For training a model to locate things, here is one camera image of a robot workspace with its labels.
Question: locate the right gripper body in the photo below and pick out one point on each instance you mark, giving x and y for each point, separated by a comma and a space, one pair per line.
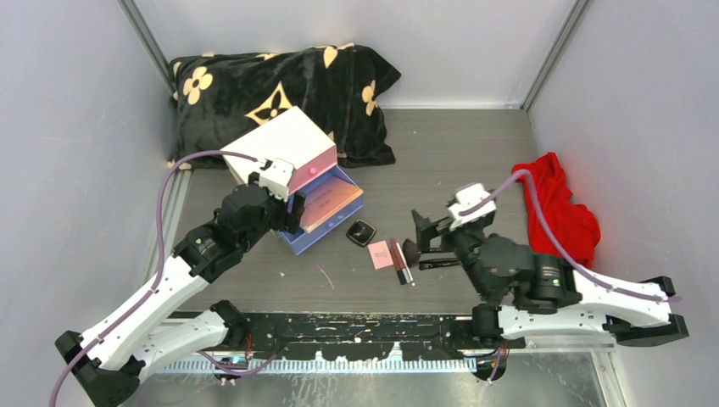
467, 242

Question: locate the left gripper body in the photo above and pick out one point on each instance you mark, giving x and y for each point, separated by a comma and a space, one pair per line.
274, 217

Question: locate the large powder brush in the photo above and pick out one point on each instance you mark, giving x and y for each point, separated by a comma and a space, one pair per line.
411, 252

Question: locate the white makeup pencil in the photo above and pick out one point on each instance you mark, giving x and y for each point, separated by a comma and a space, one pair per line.
404, 265

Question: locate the small pink compact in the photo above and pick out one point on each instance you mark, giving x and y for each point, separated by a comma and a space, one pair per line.
380, 255

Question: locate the pink drawer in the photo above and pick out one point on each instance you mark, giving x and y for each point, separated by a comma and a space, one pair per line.
312, 168

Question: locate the black square compact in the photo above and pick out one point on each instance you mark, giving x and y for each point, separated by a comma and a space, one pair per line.
360, 233

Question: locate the white drawer organizer box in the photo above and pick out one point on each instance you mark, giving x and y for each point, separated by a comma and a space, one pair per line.
291, 136

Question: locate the red makeup pencil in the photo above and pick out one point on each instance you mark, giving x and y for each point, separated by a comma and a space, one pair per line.
396, 264

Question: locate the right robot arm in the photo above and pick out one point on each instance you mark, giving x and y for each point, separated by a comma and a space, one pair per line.
524, 293

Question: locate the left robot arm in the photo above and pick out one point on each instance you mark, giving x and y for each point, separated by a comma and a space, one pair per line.
113, 358

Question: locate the black makeup brush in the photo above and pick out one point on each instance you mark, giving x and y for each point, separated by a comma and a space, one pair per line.
429, 264

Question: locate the red cloth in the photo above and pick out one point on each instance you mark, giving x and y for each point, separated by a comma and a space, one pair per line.
574, 225

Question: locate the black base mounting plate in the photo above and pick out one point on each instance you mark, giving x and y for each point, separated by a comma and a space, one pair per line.
360, 337

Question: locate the black floral plush blanket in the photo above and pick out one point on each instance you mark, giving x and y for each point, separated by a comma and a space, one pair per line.
221, 97

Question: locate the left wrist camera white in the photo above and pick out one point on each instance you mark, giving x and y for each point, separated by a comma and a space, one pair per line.
275, 175

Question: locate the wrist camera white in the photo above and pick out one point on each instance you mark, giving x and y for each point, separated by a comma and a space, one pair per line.
470, 203
275, 175

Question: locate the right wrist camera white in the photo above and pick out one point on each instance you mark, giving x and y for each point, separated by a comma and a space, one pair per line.
470, 203

